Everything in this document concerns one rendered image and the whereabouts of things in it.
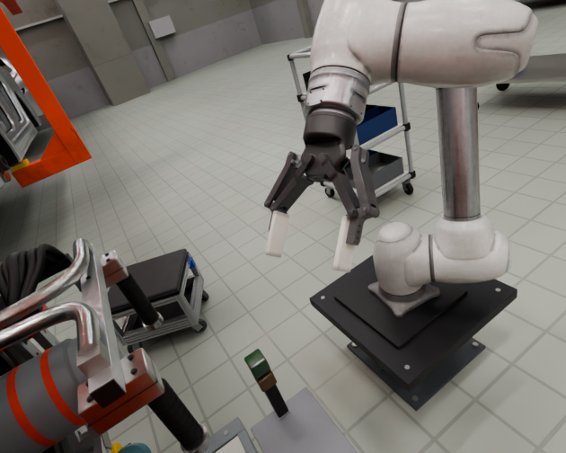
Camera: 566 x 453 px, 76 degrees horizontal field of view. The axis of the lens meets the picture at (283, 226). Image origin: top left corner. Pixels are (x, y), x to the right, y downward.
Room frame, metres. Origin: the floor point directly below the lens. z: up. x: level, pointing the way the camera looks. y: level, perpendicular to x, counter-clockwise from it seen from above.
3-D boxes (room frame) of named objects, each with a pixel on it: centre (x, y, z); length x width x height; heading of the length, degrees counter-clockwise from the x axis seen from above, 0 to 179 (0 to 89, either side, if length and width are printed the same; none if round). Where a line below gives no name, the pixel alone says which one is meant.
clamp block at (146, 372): (0.34, 0.27, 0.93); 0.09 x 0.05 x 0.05; 110
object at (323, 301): (0.92, -0.33, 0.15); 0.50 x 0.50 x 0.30; 21
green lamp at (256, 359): (0.55, 0.15, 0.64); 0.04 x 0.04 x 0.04; 20
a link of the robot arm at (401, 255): (0.92, -0.33, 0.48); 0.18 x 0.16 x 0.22; 61
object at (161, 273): (1.57, 0.74, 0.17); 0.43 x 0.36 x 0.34; 86
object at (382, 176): (2.17, -0.63, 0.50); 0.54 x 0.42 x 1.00; 20
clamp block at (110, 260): (0.66, 0.39, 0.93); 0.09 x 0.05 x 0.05; 110
